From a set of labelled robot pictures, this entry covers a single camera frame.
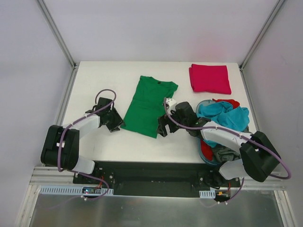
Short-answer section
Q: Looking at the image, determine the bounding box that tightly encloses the green t shirt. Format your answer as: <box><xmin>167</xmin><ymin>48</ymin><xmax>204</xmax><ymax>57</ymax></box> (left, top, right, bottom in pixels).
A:
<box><xmin>121</xmin><ymin>76</ymin><xmax>178</xmax><ymax>138</ymax></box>

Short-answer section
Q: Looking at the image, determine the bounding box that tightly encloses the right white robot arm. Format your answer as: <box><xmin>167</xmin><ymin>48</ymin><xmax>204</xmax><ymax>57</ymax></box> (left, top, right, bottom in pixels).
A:
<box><xmin>157</xmin><ymin>98</ymin><xmax>281</xmax><ymax>187</ymax></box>

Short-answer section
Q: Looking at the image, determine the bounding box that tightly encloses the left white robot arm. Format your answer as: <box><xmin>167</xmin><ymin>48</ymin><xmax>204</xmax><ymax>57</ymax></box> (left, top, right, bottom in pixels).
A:
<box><xmin>41</xmin><ymin>97</ymin><xmax>124</xmax><ymax>184</ymax></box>

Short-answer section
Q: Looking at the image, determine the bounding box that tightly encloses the turquoise t shirt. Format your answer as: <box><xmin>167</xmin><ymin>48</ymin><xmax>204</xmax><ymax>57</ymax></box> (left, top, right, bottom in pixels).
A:
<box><xmin>196</xmin><ymin>100</ymin><xmax>250</xmax><ymax>132</ymax></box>

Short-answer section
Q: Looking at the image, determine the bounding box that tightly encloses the folded pink t shirt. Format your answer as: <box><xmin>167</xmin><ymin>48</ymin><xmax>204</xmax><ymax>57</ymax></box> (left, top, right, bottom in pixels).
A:
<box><xmin>189</xmin><ymin>64</ymin><xmax>232</xmax><ymax>95</ymax></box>

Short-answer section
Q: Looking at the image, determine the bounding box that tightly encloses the red t shirt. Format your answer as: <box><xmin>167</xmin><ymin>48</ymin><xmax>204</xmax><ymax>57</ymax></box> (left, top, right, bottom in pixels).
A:
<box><xmin>200</xmin><ymin>98</ymin><xmax>241</xmax><ymax>160</ymax></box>

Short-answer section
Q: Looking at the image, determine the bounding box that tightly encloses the grey t shirt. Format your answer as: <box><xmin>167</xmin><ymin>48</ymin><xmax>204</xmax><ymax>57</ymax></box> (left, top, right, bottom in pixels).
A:
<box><xmin>209</xmin><ymin>141</ymin><xmax>241</xmax><ymax>164</ymax></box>

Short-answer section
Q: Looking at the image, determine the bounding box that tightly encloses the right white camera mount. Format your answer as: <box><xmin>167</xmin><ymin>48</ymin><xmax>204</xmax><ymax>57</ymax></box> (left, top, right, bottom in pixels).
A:
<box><xmin>165</xmin><ymin>98</ymin><xmax>178</xmax><ymax>113</ymax></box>

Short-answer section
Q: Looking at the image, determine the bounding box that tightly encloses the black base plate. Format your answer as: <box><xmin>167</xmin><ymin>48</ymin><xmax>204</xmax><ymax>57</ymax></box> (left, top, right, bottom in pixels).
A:
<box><xmin>45</xmin><ymin>158</ymin><xmax>272</xmax><ymax>197</ymax></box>

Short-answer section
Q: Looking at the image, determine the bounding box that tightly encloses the left aluminium frame post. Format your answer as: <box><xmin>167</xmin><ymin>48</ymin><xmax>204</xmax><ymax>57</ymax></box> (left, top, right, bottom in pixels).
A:
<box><xmin>35</xmin><ymin>0</ymin><xmax>80</xmax><ymax>70</ymax></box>

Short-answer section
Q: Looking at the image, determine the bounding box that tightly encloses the aluminium frame post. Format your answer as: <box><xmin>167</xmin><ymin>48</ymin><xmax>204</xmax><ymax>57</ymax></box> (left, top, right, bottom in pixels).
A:
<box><xmin>238</xmin><ymin>0</ymin><xmax>287</xmax><ymax>71</ymax></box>
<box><xmin>35</xmin><ymin>0</ymin><xmax>80</xmax><ymax>70</ymax></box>

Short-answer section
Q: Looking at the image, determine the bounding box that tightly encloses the right white cable duct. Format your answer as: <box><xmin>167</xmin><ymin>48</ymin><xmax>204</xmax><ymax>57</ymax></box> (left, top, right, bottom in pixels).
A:
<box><xmin>199</xmin><ymin>190</ymin><xmax>216</xmax><ymax>199</ymax></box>

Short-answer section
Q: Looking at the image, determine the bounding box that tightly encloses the right aluminium frame post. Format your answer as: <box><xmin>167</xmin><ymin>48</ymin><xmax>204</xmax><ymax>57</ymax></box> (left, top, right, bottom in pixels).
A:
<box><xmin>238</xmin><ymin>0</ymin><xmax>287</xmax><ymax>71</ymax></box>

